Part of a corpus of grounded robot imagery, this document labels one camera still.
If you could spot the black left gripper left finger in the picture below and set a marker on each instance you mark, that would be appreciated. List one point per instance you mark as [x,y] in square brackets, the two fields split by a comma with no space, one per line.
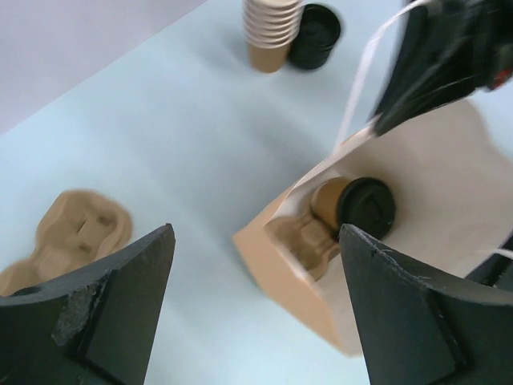
[95,325]

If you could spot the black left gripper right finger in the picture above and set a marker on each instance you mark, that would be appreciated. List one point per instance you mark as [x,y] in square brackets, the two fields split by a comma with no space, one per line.
[420,325]

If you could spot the brown paper coffee cup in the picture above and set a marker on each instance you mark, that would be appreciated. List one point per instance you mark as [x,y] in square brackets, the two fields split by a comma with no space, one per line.
[325,198]

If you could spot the stack of brown paper cups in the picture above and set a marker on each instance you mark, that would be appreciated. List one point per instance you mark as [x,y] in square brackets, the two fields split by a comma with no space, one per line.
[270,27]

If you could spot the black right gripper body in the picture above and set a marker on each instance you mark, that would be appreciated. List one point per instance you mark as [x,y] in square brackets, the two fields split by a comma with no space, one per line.
[480,54]

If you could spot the brown paper bag white handles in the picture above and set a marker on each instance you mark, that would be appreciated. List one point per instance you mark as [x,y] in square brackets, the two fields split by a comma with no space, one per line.
[453,193]

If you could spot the black coffee cup lid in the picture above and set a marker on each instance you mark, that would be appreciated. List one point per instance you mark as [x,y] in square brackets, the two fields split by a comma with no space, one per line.
[369,204]

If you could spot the stack of black cup lids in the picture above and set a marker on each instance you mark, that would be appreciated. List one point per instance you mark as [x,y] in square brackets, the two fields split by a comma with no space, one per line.
[319,31]

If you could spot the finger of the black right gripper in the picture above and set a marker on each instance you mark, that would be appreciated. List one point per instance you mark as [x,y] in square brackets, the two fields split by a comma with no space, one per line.
[412,90]

